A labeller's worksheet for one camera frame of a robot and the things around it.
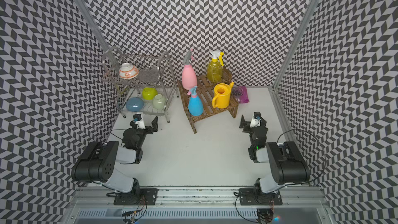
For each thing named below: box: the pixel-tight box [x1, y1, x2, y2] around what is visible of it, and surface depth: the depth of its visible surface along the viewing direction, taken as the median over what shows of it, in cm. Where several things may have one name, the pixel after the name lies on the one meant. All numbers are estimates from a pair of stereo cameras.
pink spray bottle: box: [181, 48, 198, 91], surface depth 78 cm
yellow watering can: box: [211, 81, 235, 109], surface depth 84 cm
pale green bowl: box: [152, 93, 168, 110], surface depth 101 cm
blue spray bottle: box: [187, 86, 204, 117], surface depth 81 cm
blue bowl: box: [125, 96, 145, 112], surface depth 101 cm
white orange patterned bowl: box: [118, 62, 140, 80], surface depth 87 cm
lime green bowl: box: [141, 87, 158, 101], surface depth 108 cm
